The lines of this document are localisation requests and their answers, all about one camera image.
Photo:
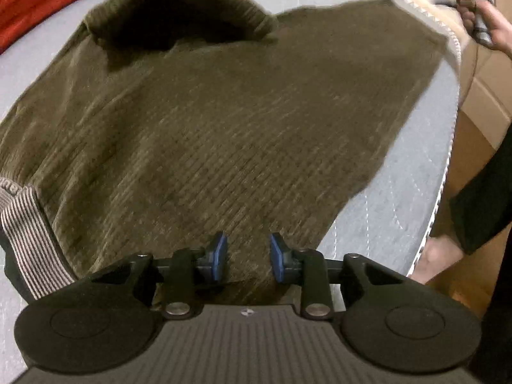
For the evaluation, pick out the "person's right hand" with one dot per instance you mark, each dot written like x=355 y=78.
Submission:
x=498 y=28

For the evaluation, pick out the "person's black shorts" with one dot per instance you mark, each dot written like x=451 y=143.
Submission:
x=488 y=204

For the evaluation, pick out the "grey striped cloth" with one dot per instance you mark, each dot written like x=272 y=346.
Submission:
x=28 y=228

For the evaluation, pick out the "grey quilted mattress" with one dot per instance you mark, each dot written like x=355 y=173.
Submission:
x=380 y=216

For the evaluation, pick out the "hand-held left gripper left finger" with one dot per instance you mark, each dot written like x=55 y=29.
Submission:
x=218 y=256

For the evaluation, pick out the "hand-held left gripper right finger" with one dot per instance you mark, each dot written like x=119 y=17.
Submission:
x=276 y=258

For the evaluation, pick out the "cardboard box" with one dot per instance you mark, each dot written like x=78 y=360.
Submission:
x=484 y=108

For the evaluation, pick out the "red cloth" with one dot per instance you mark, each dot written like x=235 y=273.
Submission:
x=36 y=0

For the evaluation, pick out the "person's leg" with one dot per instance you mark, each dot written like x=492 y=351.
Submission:
x=436 y=260

